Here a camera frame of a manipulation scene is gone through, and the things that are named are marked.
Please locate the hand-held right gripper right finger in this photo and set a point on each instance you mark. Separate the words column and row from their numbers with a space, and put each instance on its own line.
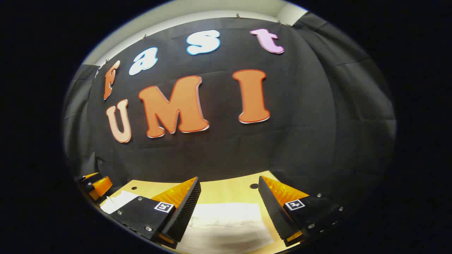
column 273, row 208

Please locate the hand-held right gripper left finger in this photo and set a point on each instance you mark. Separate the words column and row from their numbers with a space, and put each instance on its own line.
column 185, row 208

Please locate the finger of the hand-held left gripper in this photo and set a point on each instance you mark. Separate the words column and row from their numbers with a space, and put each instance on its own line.
column 101, row 187
column 88, row 179

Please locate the white jeans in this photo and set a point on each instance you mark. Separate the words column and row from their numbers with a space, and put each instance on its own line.
column 226, row 225

